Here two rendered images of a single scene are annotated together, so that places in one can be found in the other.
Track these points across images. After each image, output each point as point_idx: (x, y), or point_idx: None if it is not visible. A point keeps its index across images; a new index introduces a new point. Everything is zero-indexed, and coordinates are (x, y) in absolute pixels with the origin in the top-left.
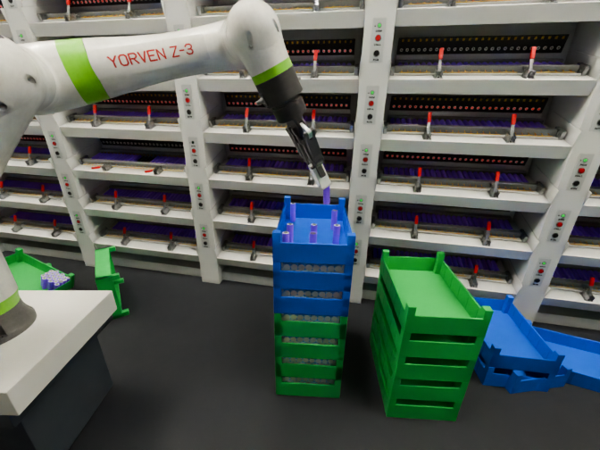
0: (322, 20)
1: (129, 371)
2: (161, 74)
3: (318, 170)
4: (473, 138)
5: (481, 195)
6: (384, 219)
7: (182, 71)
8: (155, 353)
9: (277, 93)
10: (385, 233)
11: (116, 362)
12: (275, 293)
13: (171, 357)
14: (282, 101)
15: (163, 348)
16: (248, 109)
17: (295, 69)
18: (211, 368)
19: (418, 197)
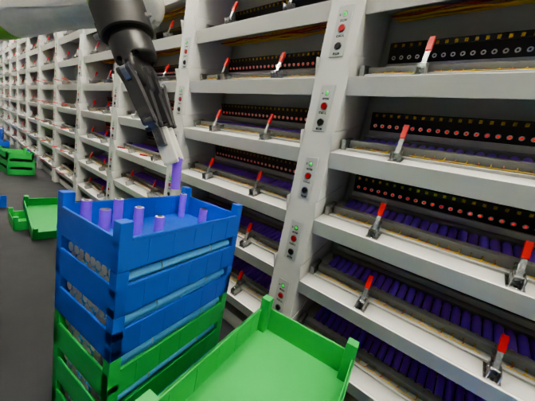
0: (290, 17)
1: (2, 314)
2: (47, 14)
3: (154, 133)
4: (478, 173)
5: (487, 275)
6: (332, 267)
7: (68, 15)
8: (41, 310)
9: (96, 16)
10: (322, 286)
11: (9, 301)
12: (56, 278)
13: (43, 321)
14: (102, 27)
15: (50, 309)
16: (221, 110)
17: (267, 75)
18: (50, 352)
19: (370, 246)
